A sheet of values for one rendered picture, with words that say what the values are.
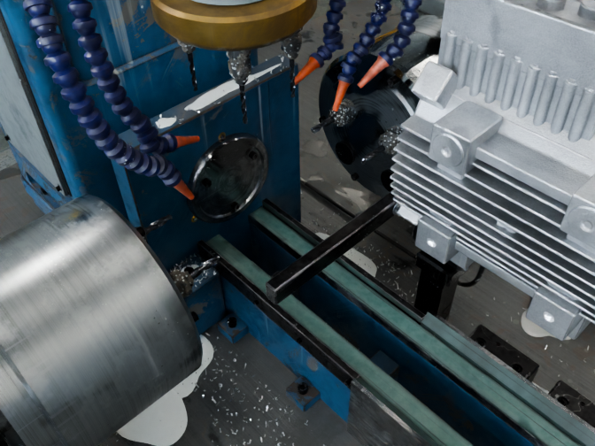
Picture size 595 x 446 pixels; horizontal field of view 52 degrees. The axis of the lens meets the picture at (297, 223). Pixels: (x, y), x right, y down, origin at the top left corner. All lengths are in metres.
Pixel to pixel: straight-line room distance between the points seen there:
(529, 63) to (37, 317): 0.47
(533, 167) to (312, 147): 0.93
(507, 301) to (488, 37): 0.70
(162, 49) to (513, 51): 0.59
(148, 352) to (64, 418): 0.10
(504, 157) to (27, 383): 0.45
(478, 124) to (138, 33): 0.57
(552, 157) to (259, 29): 0.33
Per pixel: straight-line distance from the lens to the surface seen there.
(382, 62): 0.78
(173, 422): 0.93
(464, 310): 1.04
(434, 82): 0.45
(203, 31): 0.64
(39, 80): 0.84
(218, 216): 0.94
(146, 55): 0.91
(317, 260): 0.78
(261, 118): 0.91
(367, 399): 0.79
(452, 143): 0.42
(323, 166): 1.26
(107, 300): 0.63
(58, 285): 0.64
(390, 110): 0.91
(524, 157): 0.42
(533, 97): 0.43
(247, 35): 0.63
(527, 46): 0.42
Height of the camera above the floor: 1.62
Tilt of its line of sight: 45 degrees down
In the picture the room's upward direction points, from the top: 1 degrees counter-clockwise
